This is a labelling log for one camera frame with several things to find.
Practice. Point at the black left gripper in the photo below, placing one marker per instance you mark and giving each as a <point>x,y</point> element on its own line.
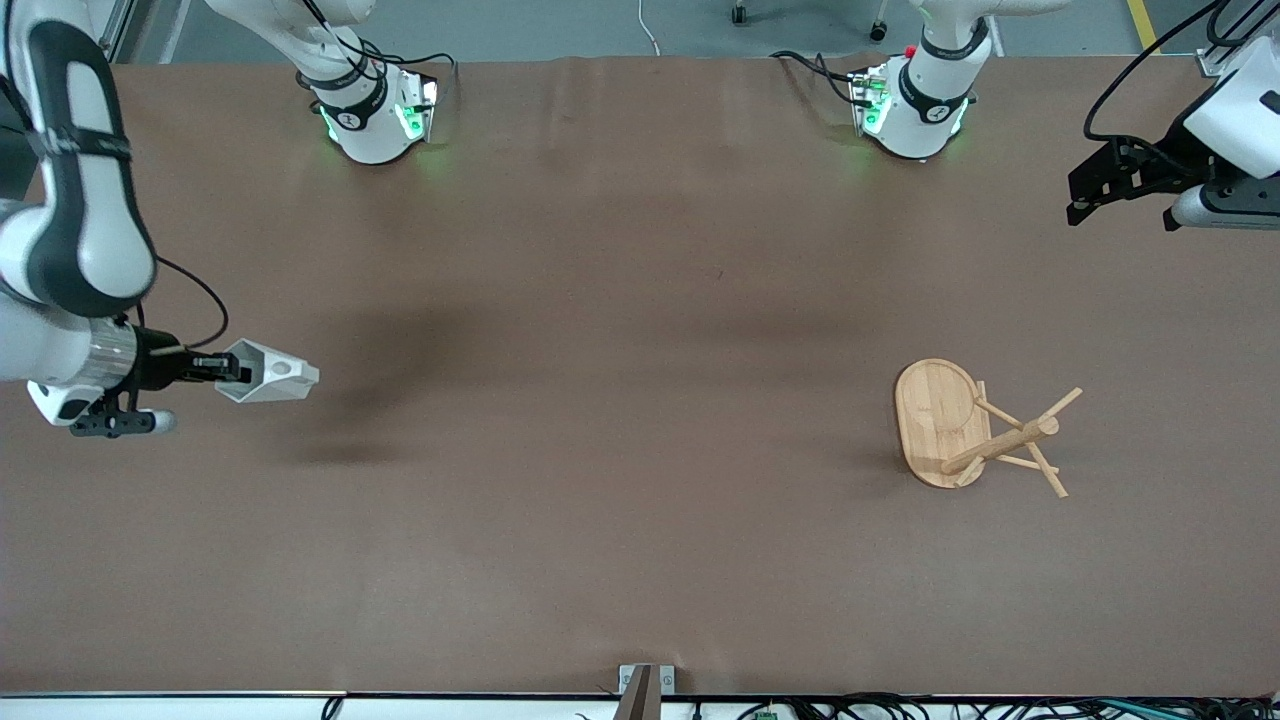
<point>1168,158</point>

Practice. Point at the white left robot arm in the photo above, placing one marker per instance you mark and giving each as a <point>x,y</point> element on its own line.
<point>925,110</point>

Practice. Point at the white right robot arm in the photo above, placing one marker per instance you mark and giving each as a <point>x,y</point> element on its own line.
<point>80,200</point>

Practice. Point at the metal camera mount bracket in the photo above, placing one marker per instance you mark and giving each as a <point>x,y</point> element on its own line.
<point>645,685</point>

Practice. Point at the white faceted cup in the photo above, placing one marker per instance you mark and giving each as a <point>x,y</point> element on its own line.
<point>275,378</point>

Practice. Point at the wooden cup rack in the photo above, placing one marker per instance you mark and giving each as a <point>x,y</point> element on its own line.
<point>940,420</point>

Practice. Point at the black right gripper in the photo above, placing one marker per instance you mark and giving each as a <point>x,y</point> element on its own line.
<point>157,366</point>

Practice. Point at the brown table cover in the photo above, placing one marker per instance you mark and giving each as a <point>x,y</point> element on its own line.
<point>640,400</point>

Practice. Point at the aluminium frame post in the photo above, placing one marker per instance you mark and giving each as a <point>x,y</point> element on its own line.
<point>118,30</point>
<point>1215,62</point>

